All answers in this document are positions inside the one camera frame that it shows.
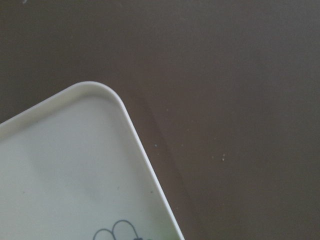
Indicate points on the white rectangular tray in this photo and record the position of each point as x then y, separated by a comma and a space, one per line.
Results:
72, 167

